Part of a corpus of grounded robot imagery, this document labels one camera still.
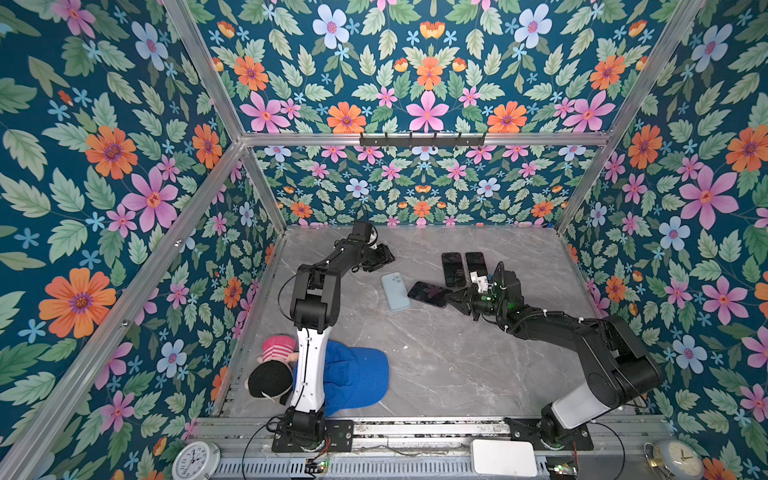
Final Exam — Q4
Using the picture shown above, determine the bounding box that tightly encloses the silver alarm clock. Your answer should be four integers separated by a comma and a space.
643, 439, 705, 480

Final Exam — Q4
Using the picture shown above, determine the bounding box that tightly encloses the blue-edged smartphone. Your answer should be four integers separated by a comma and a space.
407, 281, 451, 308

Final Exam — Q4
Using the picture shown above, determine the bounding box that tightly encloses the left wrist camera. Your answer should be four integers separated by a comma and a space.
348, 221, 378, 246

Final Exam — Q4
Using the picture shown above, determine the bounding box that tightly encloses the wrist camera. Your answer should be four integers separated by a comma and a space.
348, 221, 378, 246
470, 271, 490, 293

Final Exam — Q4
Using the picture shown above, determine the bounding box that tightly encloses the black hook rail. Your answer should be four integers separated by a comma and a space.
358, 132, 486, 149

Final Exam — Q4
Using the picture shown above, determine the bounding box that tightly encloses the silver-edged smartphone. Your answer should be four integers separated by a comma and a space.
441, 252, 467, 289

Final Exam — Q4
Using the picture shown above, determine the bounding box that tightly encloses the blue baseball cap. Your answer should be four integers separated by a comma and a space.
323, 341, 390, 416

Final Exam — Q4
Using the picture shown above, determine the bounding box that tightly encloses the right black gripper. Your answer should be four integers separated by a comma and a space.
444, 284, 507, 320

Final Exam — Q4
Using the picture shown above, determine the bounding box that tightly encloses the light blue phone case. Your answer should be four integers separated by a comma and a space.
381, 272, 412, 312

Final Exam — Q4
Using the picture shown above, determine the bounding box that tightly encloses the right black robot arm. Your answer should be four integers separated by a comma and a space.
446, 263, 664, 450

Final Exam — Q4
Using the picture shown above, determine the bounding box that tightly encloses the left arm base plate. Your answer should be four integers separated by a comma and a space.
271, 419, 354, 454

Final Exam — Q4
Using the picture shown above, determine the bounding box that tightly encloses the white wall clock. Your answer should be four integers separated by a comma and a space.
171, 441, 221, 480

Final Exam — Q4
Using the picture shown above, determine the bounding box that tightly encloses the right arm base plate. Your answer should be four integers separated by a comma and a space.
503, 417, 594, 451

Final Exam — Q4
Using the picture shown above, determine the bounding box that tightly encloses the pink-edged smartphone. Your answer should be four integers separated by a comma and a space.
465, 252, 488, 277

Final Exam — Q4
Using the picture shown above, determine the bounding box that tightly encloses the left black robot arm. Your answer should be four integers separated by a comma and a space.
288, 221, 394, 422

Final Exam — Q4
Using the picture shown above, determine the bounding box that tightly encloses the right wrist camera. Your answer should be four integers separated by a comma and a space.
470, 271, 490, 293

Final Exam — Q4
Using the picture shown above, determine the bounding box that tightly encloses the black plush toy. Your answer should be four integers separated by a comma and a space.
245, 335, 299, 401

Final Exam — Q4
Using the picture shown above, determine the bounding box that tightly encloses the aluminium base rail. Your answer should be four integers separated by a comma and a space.
192, 414, 672, 479

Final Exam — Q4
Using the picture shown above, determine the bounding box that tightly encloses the white rectangular box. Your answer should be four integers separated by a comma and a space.
470, 439, 538, 479

